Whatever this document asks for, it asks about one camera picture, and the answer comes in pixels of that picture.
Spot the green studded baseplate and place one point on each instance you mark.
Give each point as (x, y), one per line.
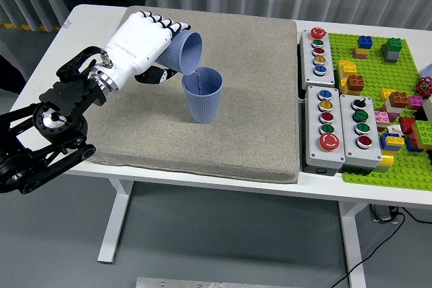
(371, 75)

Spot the pink toy brick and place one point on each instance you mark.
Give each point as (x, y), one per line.
(416, 102)
(358, 56)
(382, 116)

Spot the cream box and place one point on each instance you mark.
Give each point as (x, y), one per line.
(428, 109)

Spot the grey five-button control box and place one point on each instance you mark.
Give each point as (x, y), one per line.
(315, 153)
(312, 72)

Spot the red valve handwheel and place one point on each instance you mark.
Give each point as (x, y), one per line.
(424, 86)

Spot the pale blue plate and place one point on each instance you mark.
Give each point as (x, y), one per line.
(428, 72)

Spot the white table leg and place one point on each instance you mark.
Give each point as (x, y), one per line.
(116, 220)
(352, 240)

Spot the red toy brick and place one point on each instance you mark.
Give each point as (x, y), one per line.
(407, 126)

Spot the small table sticker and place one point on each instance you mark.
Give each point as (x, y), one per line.
(67, 24)

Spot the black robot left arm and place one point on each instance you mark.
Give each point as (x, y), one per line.
(67, 99)

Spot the blue ribbed plastic cup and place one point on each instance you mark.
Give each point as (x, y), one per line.
(190, 52)
(202, 104)

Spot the blue toy brick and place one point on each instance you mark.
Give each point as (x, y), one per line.
(384, 141)
(411, 144)
(365, 42)

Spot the large green toy brick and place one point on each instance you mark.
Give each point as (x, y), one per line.
(424, 131)

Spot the grey-brown mat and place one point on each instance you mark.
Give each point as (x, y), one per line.
(219, 146)

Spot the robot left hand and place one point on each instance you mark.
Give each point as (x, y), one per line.
(135, 42)

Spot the white printed toy brick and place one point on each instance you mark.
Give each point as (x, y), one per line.
(394, 129)

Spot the grey power adapter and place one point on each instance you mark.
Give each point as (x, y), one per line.
(383, 214)

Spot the brown toy brick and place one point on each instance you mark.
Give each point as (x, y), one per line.
(356, 82)
(399, 99)

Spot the yellow cylinder toy brick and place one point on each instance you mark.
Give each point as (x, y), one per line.
(387, 160)

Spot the grey toy brick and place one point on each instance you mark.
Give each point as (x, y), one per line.
(392, 57)

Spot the grey four-button control box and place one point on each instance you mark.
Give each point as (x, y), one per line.
(351, 153)

